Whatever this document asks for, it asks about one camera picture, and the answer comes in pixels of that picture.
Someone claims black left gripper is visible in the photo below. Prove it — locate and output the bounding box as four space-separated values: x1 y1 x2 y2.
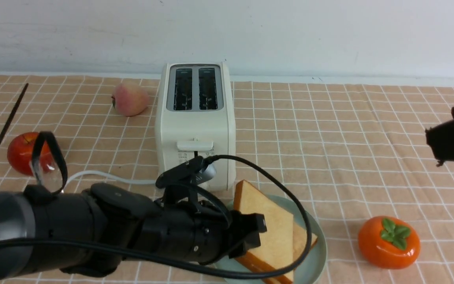
132 199 267 265

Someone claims toast slice slot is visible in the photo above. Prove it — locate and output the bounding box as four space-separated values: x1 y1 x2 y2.
263 222 307 284
233 180 294 273

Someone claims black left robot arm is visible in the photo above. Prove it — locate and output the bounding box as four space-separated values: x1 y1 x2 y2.
0 183 267 280

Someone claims white two-slot toaster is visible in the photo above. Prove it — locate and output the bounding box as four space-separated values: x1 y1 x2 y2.
155 62 237 173

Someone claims light blue plate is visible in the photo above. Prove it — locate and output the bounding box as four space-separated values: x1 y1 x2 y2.
214 194 327 284

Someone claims beige checkered tablecloth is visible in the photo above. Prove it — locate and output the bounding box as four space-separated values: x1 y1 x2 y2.
0 75 454 284

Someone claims orange persimmon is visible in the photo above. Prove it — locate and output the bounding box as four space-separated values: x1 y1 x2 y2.
358 216 421 269

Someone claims pink peach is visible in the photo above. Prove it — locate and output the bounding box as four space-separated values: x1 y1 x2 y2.
111 82 150 117

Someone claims red apple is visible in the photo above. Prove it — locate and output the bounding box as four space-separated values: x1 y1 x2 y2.
7 132 55 176

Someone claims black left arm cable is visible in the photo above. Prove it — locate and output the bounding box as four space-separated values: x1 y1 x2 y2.
0 83 313 280

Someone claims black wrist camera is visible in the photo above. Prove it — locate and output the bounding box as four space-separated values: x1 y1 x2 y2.
155 156 217 201

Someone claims white power cable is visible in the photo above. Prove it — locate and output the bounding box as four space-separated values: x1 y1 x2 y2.
63 170 160 190

